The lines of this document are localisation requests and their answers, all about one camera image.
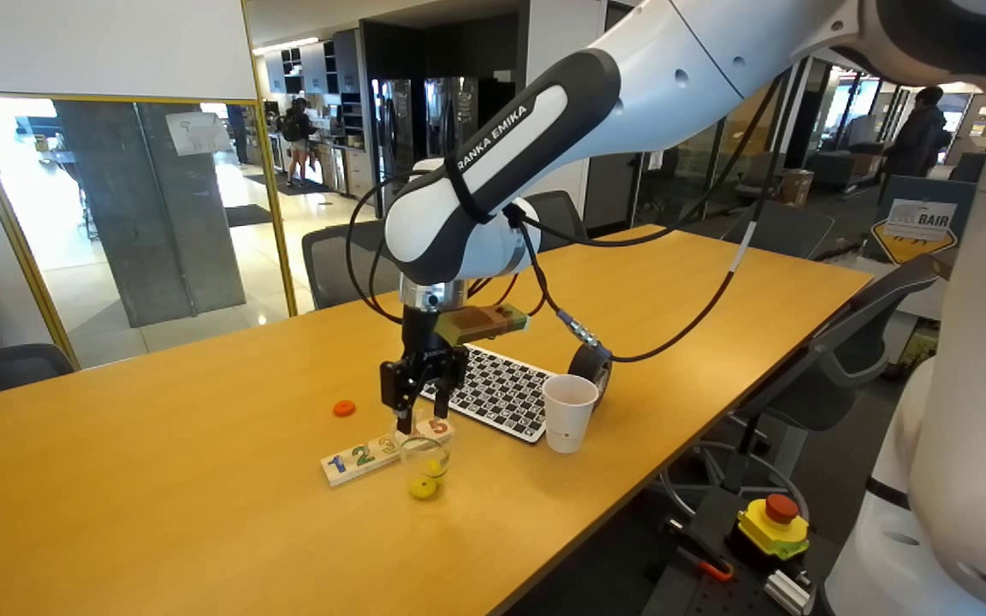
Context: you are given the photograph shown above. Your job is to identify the black armrest office chair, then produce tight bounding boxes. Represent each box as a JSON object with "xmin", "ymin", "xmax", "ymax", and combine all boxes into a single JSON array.
[{"xmin": 729, "ymin": 254, "xmax": 941, "ymax": 458}]

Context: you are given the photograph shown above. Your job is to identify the checkered calibration board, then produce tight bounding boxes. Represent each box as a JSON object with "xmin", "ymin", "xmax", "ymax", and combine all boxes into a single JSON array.
[{"xmin": 417, "ymin": 343, "xmax": 561, "ymax": 448}]

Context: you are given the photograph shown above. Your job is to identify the clear plastic cup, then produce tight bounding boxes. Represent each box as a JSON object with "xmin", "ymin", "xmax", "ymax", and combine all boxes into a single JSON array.
[{"xmin": 388, "ymin": 415, "xmax": 456, "ymax": 511}]

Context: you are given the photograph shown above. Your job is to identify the yellow red emergency stop button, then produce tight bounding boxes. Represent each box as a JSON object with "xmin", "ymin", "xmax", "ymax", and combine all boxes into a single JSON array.
[{"xmin": 736, "ymin": 492, "xmax": 816, "ymax": 564}]

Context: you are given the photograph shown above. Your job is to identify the white paper cup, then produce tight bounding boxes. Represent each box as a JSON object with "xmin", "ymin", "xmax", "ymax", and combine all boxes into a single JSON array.
[{"xmin": 539, "ymin": 374, "xmax": 604, "ymax": 456}]

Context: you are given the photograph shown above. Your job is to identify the black clamp orange handle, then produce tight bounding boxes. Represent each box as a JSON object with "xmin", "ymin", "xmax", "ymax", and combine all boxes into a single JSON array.
[{"xmin": 666, "ymin": 516, "xmax": 741, "ymax": 588}]

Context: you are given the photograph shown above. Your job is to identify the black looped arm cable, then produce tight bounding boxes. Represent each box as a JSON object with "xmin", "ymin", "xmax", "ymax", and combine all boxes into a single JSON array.
[{"xmin": 341, "ymin": 180, "xmax": 440, "ymax": 328}]

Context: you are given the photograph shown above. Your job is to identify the person in dark jacket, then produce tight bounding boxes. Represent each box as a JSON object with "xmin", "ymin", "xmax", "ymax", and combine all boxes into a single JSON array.
[{"xmin": 890, "ymin": 83, "xmax": 954, "ymax": 180}]

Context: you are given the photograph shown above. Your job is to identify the grey office chair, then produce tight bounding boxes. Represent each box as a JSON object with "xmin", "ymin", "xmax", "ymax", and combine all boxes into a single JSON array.
[{"xmin": 301, "ymin": 218, "xmax": 404, "ymax": 313}]

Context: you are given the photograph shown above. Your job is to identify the white paper sheet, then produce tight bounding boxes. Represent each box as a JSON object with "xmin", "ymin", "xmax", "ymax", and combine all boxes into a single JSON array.
[{"xmin": 165, "ymin": 110, "xmax": 234, "ymax": 162}]

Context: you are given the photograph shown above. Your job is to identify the black display cabinet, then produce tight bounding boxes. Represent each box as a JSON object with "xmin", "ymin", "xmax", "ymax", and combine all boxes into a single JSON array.
[{"xmin": 359, "ymin": 14, "xmax": 524, "ymax": 227}]

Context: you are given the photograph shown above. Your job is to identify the yellow white floor sign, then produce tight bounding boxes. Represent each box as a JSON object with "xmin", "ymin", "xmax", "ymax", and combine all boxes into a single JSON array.
[{"xmin": 865, "ymin": 196, "xmax": 967, "ymax": 270}]

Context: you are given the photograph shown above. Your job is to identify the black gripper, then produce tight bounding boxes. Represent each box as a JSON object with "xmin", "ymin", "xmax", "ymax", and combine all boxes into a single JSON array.
[{"xmin": 376, "ymin": 313, "xmax": 473, "ymax": 437}]

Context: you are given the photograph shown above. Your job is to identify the dark office chair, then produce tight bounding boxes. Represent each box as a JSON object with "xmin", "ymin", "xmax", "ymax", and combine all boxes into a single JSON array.
[{"xmin": 0, "ymin": 343, "xmax": 77, "ymax": 406}]

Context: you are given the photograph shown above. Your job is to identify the distant standing person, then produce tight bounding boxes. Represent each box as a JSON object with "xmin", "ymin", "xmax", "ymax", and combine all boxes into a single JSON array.
[{"xmin": 281, "ymin": 96, "xmax": 325, "ymax": 200}]

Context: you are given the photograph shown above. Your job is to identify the black cable silver connector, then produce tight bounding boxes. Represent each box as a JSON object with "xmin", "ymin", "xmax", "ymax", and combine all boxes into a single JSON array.
[{"xmin": 505, "ymin": 83, "xmax": 788, "ymax": 370}]

